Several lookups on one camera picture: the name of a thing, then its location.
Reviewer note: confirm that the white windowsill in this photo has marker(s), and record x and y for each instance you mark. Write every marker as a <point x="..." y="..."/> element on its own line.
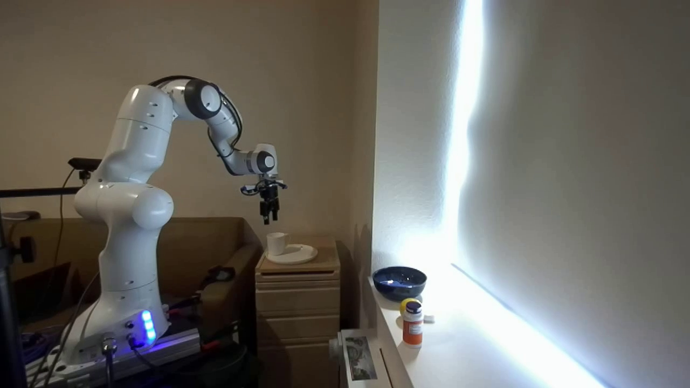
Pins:
<point x="461" y="351"/>

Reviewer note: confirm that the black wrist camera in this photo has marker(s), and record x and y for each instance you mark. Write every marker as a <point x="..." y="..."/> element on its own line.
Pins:
<point x="248" y="191"/>

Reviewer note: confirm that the white round plate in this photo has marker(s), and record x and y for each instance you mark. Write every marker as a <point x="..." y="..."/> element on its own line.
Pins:
<point x="302" y="253"/>

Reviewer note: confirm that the orange bottle with white cap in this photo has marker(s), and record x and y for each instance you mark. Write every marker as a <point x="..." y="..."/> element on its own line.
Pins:
<point x="412" y="333"/>

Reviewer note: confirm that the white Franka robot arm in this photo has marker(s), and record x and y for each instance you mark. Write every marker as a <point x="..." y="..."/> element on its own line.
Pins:
<point x="131" y="217"/>

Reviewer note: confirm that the black robot table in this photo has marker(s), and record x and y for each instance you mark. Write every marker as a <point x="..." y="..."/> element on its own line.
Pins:
<point x="180" y="369"/>

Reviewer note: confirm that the black stand with pole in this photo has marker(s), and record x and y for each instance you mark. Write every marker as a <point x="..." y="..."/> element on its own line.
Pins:
<point x="12" y="324"/>

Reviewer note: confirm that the aluminium mounting rail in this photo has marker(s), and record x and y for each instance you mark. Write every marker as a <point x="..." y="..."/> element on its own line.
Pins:
<point x="173" y="345"/>

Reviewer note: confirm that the yellow lemon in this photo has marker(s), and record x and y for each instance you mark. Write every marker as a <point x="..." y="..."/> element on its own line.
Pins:
<point x="408" y="303"/>

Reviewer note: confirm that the light wooden nightstand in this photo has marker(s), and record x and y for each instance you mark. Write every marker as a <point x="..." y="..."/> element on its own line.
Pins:
<point x="299" y="308"/>

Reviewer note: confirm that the white window blind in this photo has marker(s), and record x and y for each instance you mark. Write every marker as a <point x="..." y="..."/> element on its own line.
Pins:
<point x="590" y="180"/>

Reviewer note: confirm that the dark blue bowl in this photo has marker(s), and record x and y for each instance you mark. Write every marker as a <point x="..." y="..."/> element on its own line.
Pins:
<point x="399" y="280"/>

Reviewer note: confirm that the black camera on stand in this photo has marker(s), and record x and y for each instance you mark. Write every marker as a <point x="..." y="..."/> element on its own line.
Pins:
<point x="85" y="165"/>

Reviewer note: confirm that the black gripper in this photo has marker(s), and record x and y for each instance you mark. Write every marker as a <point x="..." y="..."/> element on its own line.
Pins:
<point x="268" y="193"/>

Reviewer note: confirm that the white mug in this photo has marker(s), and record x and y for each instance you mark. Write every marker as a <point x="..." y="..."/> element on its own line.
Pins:
<point x="278" y="242"/>

